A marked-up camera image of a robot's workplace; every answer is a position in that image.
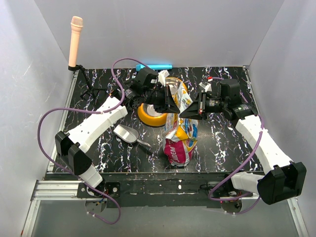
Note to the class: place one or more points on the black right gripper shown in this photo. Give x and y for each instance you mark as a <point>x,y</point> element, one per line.
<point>192,111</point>

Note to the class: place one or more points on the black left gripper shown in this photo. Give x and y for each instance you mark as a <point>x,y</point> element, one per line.
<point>169,107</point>

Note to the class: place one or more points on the pink white pet food bag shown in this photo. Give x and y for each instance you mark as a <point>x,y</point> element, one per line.
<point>180,137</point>

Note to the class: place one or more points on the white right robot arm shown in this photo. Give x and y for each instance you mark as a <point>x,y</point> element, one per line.
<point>283,178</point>

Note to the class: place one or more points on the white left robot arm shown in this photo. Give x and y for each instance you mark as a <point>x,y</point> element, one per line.
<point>73,145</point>

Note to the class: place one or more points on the yellow double pet bowl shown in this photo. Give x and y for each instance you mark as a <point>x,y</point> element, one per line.
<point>146,113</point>

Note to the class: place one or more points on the cyan flashlight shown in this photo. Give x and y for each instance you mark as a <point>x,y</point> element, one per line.
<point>154,67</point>

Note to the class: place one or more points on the silver metal scoop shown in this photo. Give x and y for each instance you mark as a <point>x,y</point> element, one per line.
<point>129,135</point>

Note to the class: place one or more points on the pink microphone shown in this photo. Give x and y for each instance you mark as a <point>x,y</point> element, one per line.
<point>76,28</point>

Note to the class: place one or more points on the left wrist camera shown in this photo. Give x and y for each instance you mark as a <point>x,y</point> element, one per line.
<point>149,77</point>

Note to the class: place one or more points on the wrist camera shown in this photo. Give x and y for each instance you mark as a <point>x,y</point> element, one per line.
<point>149,77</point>
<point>228,88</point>

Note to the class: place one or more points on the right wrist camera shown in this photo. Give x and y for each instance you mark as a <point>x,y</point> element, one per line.
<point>228,88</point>

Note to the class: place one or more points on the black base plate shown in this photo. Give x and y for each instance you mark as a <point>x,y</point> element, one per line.
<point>163,188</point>

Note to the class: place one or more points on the aluminium frame rail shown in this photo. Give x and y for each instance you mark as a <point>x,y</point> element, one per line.
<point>47,139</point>

